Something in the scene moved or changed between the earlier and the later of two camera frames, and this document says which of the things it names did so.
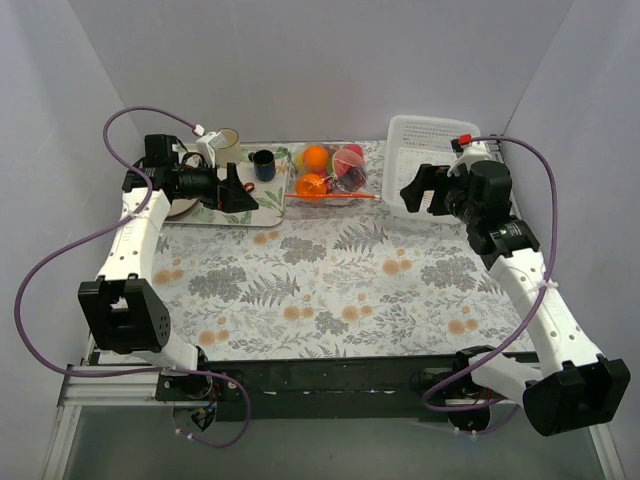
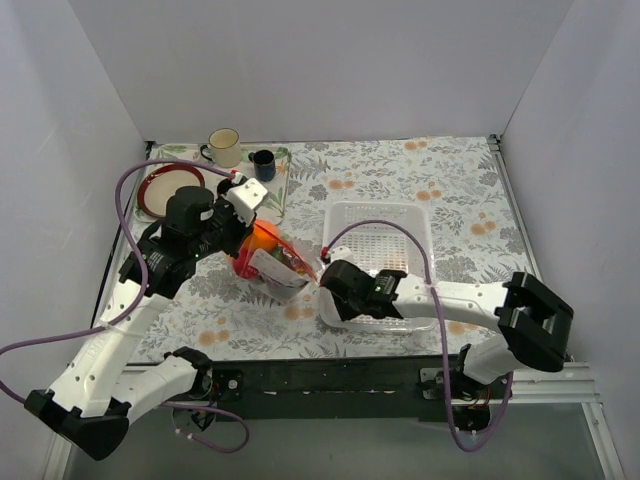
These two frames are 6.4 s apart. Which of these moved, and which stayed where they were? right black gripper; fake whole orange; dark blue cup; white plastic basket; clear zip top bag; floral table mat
Moved: white plastic basket; clear zip top bag; fake whole orange; right black gripper
Stayed: dark blue cup; floral table mat
